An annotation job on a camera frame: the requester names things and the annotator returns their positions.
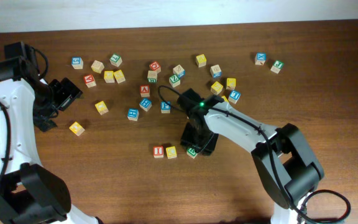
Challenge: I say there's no green R block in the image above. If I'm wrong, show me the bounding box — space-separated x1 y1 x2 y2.
186 147 198 159

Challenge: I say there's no yellow C block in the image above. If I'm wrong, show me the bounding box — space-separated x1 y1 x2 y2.
165 146 177 159

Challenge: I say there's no red I block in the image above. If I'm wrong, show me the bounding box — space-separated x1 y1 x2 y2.
153 146 164 158

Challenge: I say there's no red A block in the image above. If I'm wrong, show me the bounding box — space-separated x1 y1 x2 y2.
140 85 150 98

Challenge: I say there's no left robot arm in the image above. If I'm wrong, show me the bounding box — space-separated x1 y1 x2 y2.
0 42 100 224

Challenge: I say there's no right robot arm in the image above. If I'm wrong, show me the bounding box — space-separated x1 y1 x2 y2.
177 89 324 223

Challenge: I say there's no red block left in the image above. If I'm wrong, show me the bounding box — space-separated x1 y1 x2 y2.
83 75 96 88

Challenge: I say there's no yellow block far left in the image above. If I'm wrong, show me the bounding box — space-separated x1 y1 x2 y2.
69 121 85 136

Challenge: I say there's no blue S block top-left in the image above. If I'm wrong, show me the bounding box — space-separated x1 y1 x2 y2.
71 57 83 70

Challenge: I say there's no yellow block lower left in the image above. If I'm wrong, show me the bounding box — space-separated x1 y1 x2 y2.
95 101 109 115

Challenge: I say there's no plain wooden block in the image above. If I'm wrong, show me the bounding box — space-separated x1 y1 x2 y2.
91 60 104 73

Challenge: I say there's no yellow block upper left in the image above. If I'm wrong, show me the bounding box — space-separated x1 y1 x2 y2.
104 70 115 83

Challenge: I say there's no blue P block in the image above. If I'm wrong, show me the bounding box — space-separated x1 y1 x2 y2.
160 101 171 114

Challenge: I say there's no yellow block right cluster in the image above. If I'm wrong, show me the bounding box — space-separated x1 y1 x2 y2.
210 81 223 95

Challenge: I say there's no blue I block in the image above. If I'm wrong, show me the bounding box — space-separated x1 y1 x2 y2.
228 90 241 104

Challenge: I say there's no yellow block beside it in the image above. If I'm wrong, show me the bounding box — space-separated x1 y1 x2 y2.
113 70 126 83

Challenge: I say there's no green L block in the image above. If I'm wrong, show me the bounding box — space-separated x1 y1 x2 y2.
109 54 122 67

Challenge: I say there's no yellow block right upper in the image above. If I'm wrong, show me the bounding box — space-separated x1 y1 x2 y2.
226 78 236 90

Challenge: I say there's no green Z block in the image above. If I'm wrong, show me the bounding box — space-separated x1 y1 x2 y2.
169 74 181 88

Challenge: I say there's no blue F block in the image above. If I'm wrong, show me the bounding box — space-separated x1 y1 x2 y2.
139 98 152 111

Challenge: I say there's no wooden block blue D side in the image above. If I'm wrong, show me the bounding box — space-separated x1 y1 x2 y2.
210 65 222 78

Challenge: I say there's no blue E block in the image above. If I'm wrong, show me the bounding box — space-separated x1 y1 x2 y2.
127 108 139 121

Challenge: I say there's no wooden leaf block blue side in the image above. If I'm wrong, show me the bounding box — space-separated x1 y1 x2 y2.
173 65 185 78

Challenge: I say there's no yellow block top centre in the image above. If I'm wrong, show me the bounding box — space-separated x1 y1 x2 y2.
196 54 207 68

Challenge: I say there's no wooden block green side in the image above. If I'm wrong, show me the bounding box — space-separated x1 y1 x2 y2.
147 70 158 83

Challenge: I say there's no red block top centre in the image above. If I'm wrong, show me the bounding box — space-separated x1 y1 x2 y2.
149 61 161 73

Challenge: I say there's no blue X block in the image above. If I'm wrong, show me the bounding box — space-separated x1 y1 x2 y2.
254 52 267 65

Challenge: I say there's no green J block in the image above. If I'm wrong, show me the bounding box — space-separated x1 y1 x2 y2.
270 60 284 74

